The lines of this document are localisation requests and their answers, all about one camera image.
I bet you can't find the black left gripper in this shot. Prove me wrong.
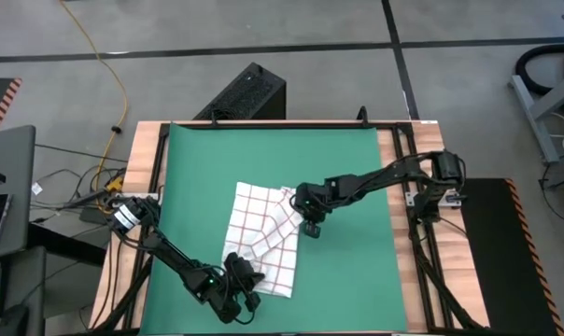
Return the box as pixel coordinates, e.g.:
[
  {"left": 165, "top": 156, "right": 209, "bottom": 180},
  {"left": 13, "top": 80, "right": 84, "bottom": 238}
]
[{"left": 223, "top": 252, "right": 266, "bottom": 293}]

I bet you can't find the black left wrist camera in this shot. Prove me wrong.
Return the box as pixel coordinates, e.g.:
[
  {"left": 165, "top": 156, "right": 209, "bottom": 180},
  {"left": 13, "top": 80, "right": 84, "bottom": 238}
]
[{"left": 243, "top": 291, "right": 263, "bottom": 313}]

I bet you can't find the yellow extension cable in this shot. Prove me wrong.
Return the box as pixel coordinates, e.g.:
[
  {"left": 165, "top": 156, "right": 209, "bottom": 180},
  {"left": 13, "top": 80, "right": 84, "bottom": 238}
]
[{"left": 57, "top": 0, "right": 130, "bottom": 193}]

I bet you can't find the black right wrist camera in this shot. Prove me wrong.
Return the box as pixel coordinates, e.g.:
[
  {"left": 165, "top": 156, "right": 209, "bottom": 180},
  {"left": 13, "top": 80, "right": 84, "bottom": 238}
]
[{"left": 302, "top": 220, "right": 322, "bottom": 240}]

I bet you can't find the grey desk top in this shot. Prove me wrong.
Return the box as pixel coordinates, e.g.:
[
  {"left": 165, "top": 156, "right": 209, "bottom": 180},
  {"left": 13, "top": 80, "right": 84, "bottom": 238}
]
[{"left": 0, "top": 124, "right": 37, "bottom": 263}]

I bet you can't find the thin black cable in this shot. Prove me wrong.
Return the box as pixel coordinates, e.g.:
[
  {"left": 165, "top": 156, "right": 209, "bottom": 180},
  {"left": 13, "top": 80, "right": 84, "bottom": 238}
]
[{"left": 33, "top": 143, "right": 128, "bottom": 163}]

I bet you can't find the grey low desk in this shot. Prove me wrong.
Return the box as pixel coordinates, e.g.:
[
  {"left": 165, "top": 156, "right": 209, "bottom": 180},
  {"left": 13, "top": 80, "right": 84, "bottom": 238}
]
[{"left": 0, "top": 245, "right": 48, "bottom": 336}]

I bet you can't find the green table mat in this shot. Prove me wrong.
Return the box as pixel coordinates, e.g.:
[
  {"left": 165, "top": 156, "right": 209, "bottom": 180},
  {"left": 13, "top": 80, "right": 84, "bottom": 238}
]
[{"left": 139, "top": 123, "right": 409, "bottom": 335}]

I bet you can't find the black vacuum hose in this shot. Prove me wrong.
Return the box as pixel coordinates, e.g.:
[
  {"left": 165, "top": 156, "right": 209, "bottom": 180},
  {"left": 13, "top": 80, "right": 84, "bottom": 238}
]
[{"left": 514, "top": 42, "right": 564, "bottom": 97}]

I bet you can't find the black aluminium table frame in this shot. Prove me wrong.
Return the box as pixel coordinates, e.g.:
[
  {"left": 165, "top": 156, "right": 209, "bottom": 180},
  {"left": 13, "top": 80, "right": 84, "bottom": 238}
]
[{"left": 91, "top": 119, "right": 486, "bottom": 335}]

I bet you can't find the black computer tower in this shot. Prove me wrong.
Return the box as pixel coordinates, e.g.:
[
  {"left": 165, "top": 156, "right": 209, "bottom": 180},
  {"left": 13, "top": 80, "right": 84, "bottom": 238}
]
[{"left": 192, "top": 62, "right": 288, "bottom": 121}]

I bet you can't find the white towel with red grid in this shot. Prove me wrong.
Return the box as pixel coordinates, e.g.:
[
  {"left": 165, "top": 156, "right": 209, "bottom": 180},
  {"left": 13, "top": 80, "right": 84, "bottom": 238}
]
[{"left": 220, "top": 180, "right": 307, "bottom": 300}]

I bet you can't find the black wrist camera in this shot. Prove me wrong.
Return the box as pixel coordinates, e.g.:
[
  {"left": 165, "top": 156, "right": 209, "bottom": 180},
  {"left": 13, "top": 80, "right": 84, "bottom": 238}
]
[
  {"left": 302, "top": 220, "right": 322, "bottom": 240},
  {"left": 243, "top": 291, "right": 263, "bottom": 313}
]

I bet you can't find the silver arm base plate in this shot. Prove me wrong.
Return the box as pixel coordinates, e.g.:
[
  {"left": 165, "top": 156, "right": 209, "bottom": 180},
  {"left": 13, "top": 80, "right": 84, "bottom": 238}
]
[{"left": 404, "top": 189, "right": 464, "bottom": 207}]

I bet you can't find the black power adapter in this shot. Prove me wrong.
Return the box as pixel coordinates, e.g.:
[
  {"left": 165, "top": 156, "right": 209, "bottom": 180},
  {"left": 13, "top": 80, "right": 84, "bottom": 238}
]
[{"left": 78, "top": 204, "right": 113, "bottom": 227}]

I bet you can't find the grey metal stand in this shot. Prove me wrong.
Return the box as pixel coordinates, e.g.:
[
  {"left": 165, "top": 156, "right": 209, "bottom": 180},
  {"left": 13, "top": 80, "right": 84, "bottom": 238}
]
[{"left": 507, "top": 64, "right": 564, "bottom": 164}]

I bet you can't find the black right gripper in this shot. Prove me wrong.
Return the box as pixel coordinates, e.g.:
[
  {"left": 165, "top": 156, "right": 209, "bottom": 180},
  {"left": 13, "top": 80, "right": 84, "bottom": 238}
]
[{"left": 289, "top": 181, "right": 333, "bottom": 223}]

